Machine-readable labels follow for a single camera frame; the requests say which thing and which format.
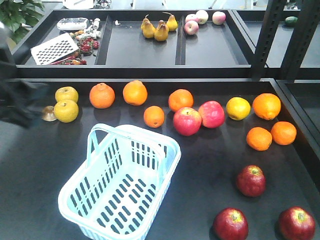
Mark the bright red apple right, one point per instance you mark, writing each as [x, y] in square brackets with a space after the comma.
[212, 114]

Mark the brown mushroom cap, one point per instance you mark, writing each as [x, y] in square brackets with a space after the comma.
[48, 113]

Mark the bright red apple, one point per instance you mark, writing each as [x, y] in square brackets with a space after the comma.
[187, 121]
[212, 114]

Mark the yellow pear-apple back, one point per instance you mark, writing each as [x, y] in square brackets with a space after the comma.
[66, 93]

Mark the yellow pear-apple front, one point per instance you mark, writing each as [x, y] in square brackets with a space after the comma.
[66, 111]

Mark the white perforated grater tray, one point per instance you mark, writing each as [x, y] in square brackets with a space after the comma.
[53, 49]

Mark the black upright shelf post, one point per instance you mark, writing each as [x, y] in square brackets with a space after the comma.
[310, 67]

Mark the light blue plastic basket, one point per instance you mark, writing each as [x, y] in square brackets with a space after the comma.
[117, 191]

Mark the pink apple front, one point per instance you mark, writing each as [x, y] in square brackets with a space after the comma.
[191, 27]

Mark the dark red apple middle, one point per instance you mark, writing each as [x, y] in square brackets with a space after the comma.
[251, 181]

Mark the brown pear middle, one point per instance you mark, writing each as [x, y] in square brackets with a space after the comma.
[161, 32]

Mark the brown pear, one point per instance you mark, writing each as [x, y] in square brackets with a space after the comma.
[147, 28]
[171, 23]
[161, 32]

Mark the small orange centre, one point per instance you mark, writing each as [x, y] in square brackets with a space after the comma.
[154, 116]

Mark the orange back left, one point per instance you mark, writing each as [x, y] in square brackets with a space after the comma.
[101, 96]

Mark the large orange with nub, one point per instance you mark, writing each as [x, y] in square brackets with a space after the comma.
[266, 106]

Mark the pale apple back middle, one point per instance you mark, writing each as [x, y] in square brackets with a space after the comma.
[202, 16]

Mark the orange behind red apples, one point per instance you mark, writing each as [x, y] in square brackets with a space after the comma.
[180, 98]

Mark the dark red apple left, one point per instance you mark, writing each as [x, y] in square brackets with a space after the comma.
[231, 224]

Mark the bright red apple left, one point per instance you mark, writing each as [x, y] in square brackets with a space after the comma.
[187, 121]

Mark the yellow pear-apple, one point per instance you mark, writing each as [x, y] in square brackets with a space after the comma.
[66, 93]
[66, 111]

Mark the pink apple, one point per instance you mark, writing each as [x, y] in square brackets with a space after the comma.
[191, 27]
[218, 17]

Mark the small orange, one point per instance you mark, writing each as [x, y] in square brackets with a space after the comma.
[283, 133]
[259, 138]
[154, 116]

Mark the small orange front left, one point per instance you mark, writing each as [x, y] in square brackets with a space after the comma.
[259, 138]

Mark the pink apple right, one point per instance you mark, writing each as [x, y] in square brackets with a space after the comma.
[218, 17]

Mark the small orange front right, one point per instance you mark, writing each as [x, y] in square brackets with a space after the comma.
[283, 133]

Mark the brown pear right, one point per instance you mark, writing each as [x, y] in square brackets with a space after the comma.
[171, 23]

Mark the orange back middle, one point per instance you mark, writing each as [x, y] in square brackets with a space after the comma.
[135, 93]

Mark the green potted plant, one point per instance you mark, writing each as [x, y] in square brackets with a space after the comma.
[16, 13]

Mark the dark red apple front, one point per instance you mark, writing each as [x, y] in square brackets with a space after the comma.
[295, 223]

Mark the dark red apple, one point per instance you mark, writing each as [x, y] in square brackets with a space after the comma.
[231, 224]
[251, 181]
[295, 223]

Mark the white electronic scale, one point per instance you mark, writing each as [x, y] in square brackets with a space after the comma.
[72, 24]

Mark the brown pear left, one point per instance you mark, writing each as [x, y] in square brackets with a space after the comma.
[147, 28]

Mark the yellow round citrus fruit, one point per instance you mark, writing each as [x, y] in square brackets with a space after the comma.
[238, 108]

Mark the black wooden display stand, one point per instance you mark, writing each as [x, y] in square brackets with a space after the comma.
[213, 65]

